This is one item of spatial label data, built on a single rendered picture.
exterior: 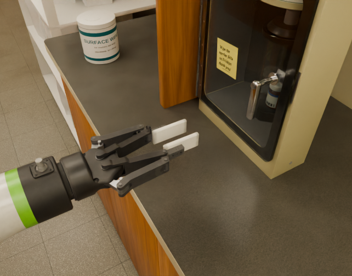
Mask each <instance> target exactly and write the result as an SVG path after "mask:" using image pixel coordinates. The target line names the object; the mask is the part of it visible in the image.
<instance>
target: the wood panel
mask: <svg viewBox="0 0 352 276"><path fill-rule="evenodd" d="M199 16H200V0H156V22H157V48H158V74H159V88H160V104H161V106H162V107H163V108H164V109H165V108H168V107H171V106H174V105H177V104H180V103H182V102H185V101H188V100H191V99H194V98H196V97H197V96H195V94H196V72H197V50H198V28H199Z"/></svg>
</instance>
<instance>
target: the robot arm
mask: <svg viewBox="0 0 352 276"><path fill-rule="evenodd" d="M137 132H138V133H137ZM185 132H186V119H183V120H180V121H177V122H175V123H172V124H169V125H162V126H159V127H156V128H153V129H151V126H149V125H147V126H146V128H144V126H143V125H142V124H139V125H136V126H132V127H130V128H127V129H123V130H120V131H116V132H114V133H110V134H107V135H103V136H92V137H91V138H90V140H91V143H92V147H91V149H89V150H88V151H87V152H86V153H84V154H82V153H81V152H76V153H73V154H70V155H68V156H64V157H62V158H61V159H60V160H59V161H60V162H59V163H56V161H55V159H54V157H53V156H49V157H46V158H43V159H42V158H37V159H36V160H35V162H32V163H29V164H26V165H23V166H20V167H18V168H15V169H12V170H9V171H6V172H3V173H1V174H0V243H1V242H3V241H5V240H6V239H8V238H10V237H12V236H13V235H15V234H17V233H19V232H21V231H23V230H26V229H28V228H30V227H32V226H35V225H37V224H39V223H42V222H44V221H46V220H49V219H52V218H54V217H56V216H59V215H61V214H63V213H65V212H68V211H70V210H72V209H73V205H72V202H71V200H73V199H75V201H80V200H82V199H85V198H87V197H90V196H92V195H94V194H96V192H97V191H98V190H100V189H104V188H112V189H114V190H115V191H117V192H118V196H119V197H124V196H125V195H126V194H127V193H128V192H130V191H131V190H132V189H134V188H136V187H138V186H140V185H142V184H144V183H146V182H148V181H150V180H152V179H154V178H156V177H158V176H160V175H162V174H164V173H166V172H168V171H169V161H170V160H171V159H173V158H176V157H178V156H180V155H183V154H184V151H186V150H189V149H191V148H193V147H196V146H198V136H199V133H197V132H196V133H193V134H190V135H188V136H185V137H182V138H181V139H177V140H175V141H172V142H170V143H167V144H165V145H163V149H162V150H159V151H154V152H150V153H146V154H142V155H139V156H135V157H130V158H127V157H125V156H127V155H128V154H130V153H132V152H134V151H136V150H137V149H139V148H141V147H143V146H145V145H147V144H148V143H150V142H151V141H152V143H153V144H157V143H159V142H162V141H164V140H167V139H170V138H172V137H175V136H177V135H180V134H183V133H185ZM123 165H124V168H123ZM122 177H124V178H122ZM118 178H119V180H118Z"/></svg>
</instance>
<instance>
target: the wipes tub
mask: <svg viewBox="0 0 352 276"><path fill-rule="evenodd" d="M77 24H78V29H79V33H80V38H81V42H82V47H83V52H84V56H85V59H86V60H87V61H88V62H90V63H93V64H108V63H111V62H113V61H115V60H116V59H117V58H118V57H119V55H120V49H119V44H118V35H117V26H116V19H115V14H114V13H113V12H111V11H108V10H101V9H97V10H89V11H85V12H83V13H81V14H80V15H79V16H78V17H77Z"/></svg>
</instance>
